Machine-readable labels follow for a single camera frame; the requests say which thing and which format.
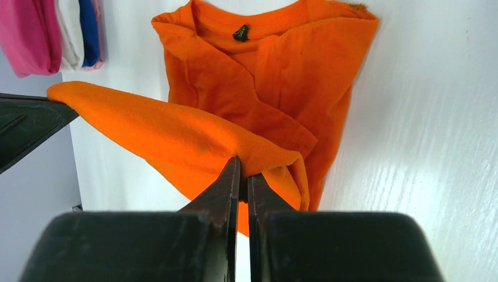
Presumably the magenta folded t shirt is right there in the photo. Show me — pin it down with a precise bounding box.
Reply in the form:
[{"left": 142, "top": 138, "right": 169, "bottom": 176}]
[{"left": 1, "top": 0, "right": 62, "bottom": 78}]

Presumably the white folded t shirt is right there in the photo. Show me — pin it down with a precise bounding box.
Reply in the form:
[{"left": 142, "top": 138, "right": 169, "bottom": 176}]
[{"left": 55, "top": 0, "right": 85, "bottom": 72}]

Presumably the blue folded t shirt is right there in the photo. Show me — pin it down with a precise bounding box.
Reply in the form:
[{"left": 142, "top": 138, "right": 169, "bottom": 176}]
[{"left": 79, "top": 0, "right": 100, "bottom": 68}]

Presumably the orange t shirt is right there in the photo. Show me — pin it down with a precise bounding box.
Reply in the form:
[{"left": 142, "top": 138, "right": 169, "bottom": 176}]
[{"left": 47, "top": 1, "right": 379, "bottom": 212}]

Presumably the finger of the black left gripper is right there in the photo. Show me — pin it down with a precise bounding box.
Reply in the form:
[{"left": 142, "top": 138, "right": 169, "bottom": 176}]
[{"left": 1, "top": 93, "right": 79, "bottom": 173}]

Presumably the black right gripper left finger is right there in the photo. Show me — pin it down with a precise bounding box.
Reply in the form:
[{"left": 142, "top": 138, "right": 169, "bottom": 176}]
[{"left": 21, "top": 157, "right": 241, "bottom": 281}]

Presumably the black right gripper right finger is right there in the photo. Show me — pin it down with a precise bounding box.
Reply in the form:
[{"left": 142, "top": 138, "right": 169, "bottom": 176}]
[{"left": 247, "top": 174, "right": 443, "bottom": 281}]

